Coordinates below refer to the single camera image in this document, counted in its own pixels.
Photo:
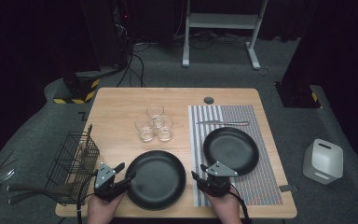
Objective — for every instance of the person's right hand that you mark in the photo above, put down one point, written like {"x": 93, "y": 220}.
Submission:
{"x": 227, "y": 208}

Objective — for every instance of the white box device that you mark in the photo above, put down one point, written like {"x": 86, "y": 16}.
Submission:
{"x": 323, "y": 161}

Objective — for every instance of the black yellow striped base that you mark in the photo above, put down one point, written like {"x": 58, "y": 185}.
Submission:
{"x": 295, "y": 96}
{"x": 80, "y": 87}

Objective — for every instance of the clear drinking glass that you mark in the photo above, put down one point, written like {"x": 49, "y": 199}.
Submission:
{"x": 145, "y": 134}
{"x": 154, "y": 109}
{"x": 164, "y": 134}

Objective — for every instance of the silver table knife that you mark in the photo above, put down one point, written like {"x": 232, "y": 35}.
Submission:
{"x": 230, "y": 123}

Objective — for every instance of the person's left hand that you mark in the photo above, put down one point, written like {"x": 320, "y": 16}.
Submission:
{"x": 102, "y": 211}

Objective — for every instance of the striped woven placemat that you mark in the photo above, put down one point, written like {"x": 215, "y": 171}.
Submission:
{"x": 261, "y": 193}

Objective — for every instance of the white metal stand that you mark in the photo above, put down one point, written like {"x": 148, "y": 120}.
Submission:
{"x": 223, "y": 21}

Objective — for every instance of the black plate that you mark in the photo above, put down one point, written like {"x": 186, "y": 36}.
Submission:
{"x": 230, "y": 149}
{"x": 155, "y": 180}

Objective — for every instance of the black equipment rack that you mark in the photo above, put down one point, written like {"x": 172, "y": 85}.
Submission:
{"x": 105, "y": 31}

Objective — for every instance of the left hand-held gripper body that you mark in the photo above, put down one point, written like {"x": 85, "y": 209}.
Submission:
{"x": 105, "y": 183}

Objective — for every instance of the grey tape piece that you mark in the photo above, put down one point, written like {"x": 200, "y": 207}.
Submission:
{"x": 287, "y": 188}

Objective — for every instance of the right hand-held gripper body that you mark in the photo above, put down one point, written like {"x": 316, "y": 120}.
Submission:
{"x": 217, "y": 183}

